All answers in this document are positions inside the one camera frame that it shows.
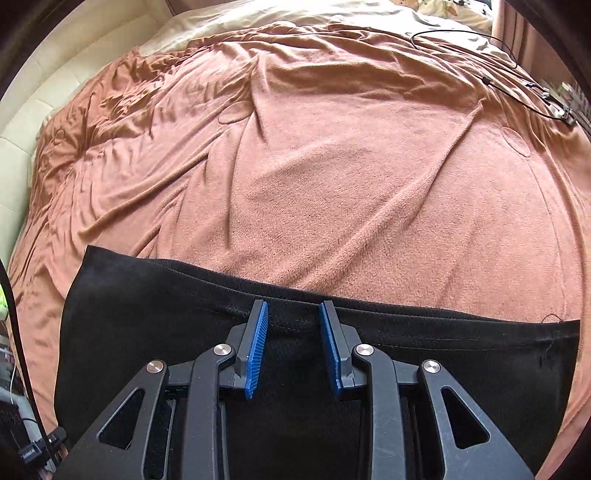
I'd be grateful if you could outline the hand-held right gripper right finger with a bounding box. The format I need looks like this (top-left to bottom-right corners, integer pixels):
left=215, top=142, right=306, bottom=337
left=320, top=300, right=536, bottom=480

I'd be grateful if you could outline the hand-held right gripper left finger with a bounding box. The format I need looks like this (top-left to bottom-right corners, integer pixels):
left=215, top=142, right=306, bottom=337
left=60, top=300, right=269, bottom=480

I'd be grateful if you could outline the black t-shirt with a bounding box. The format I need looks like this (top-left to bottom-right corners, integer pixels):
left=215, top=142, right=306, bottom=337
left=53, top=244, right=581, bottom=480

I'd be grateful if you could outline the brown blanket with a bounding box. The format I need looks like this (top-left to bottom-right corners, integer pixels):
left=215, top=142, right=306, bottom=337
left=9, top=21, right=591, bottom=480

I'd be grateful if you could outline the cream padded headboard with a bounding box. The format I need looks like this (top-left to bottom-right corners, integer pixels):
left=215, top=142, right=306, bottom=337
left=0, top=0, right=185, bottom=259

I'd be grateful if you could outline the cream bed sheet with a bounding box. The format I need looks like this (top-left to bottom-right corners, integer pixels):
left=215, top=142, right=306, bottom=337
left=139, top=0, right=518, bottom=61

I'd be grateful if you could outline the bear print cushion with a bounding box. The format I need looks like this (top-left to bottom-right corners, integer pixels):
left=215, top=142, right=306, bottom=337
left=392, top=0, right=499, bottom=24

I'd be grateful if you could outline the narrow pink curtain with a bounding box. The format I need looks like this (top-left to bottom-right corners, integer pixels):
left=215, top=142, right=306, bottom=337
left=492, top=0, right=550, bottom=65

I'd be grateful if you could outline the black cable on bed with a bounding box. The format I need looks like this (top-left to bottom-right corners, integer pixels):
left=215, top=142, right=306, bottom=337
left=409, top=28, right=578, bottom=121

